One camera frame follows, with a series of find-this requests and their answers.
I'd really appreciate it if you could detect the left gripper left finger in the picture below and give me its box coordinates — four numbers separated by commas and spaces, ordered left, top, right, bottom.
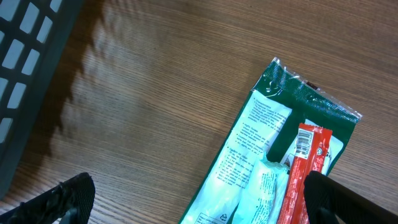
1, 172, 95, 224

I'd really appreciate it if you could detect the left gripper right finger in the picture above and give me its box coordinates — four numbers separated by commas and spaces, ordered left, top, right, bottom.
303, 170, 397, 224

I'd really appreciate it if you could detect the red sachet stick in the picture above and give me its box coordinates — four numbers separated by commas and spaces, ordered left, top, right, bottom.
277, 123, 332, 224

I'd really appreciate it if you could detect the pale teal sachet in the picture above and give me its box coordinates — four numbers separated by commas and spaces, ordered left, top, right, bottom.
232, 160, 290, 224

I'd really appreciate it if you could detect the green plastic packet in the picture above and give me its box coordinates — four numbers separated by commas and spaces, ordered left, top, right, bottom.
180, 57, 363, 223

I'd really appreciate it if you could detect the grey plastic shopping basket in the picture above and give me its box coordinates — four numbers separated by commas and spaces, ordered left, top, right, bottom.
1, 0, 83, 197

